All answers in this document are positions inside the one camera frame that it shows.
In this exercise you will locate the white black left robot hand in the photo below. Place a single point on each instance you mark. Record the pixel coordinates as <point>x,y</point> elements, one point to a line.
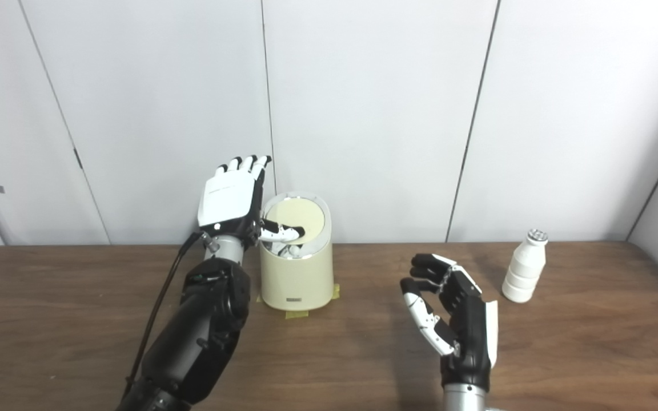
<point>229,200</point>

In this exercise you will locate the small white plastic bottle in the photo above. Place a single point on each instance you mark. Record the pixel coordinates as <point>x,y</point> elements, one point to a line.
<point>526,271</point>

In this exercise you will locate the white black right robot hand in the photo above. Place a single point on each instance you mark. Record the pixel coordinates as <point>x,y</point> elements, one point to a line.
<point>469,331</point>

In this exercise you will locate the black wall seam hinge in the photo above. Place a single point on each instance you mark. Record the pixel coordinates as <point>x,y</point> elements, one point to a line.
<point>77,158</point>

